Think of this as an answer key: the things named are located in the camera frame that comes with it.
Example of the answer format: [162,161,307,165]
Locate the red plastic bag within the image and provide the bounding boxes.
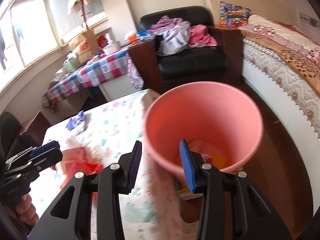
[60,146,103,189]

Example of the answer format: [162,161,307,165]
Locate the purple face mask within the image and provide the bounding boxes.
[66,111,85,131]

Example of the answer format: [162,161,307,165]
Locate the pink plastic trash bucket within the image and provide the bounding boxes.
[143,81,264,182]

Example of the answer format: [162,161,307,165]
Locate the person's left hand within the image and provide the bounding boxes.
[4,194,39,226]

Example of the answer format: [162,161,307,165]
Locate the black chair at left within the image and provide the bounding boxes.
[1,112,39,171]

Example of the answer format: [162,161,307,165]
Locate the floral bear tablecloth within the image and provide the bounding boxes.
[44,89,199,239]

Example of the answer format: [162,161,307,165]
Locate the white table under plaid cloth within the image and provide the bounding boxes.
[56,75,138,119]

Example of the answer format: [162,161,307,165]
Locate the plaid checkered tablecloth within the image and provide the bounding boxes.
[42,47,144,111]

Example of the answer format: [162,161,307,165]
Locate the black leather armchair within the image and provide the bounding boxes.
[140,6,243,90]

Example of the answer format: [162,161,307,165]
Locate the dark wooden side cabinet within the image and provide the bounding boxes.
[129,41,165,94]

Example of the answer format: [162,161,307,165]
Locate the green house-shaped box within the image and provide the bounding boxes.
[63,53,80,73]

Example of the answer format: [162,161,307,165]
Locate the white round bowl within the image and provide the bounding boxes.
[103,41,121,55]

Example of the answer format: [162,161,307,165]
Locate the brown New Balance paper bag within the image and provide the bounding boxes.
[68,30,101,64]

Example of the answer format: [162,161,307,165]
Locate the orange tissue box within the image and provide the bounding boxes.
[127,34,137,43]

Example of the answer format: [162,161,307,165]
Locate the pile of clothes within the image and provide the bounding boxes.
[148,15,217,56]

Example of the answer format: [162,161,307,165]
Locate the bed with patterned quilts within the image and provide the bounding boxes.
[205,0,319,210]

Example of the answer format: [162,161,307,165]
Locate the colourful comic pillow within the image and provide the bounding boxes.
[219,1,251,29]

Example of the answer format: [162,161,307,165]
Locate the coat rack with hats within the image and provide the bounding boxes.
[67,0,91,30]

